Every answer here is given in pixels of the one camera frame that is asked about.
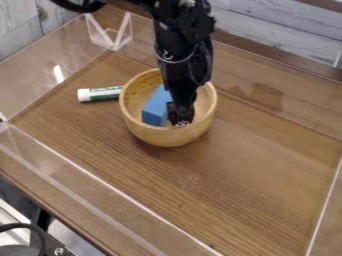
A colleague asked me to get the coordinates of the blue rectangular block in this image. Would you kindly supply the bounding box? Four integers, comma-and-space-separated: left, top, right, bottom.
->
142, 84, 172, 127

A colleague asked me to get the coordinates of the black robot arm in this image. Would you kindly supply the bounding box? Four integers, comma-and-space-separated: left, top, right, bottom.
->
124, 0, 217, 125

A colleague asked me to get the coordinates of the black cable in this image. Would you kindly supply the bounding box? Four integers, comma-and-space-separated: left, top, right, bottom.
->
0, 224, 48, 256

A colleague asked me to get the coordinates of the clear acrylic corner bracket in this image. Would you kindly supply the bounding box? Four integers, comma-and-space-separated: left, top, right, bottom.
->
84, 12, 132, 52

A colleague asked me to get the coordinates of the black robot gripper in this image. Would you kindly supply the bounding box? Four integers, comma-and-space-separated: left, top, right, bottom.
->
154, 39, 214, 126

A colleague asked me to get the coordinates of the brown wooden bowl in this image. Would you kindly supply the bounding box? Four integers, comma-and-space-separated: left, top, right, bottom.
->
119, 68, 218, 147

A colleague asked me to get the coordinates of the white green marker tube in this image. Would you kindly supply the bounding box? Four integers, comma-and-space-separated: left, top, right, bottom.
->
78, 86, 123, 102

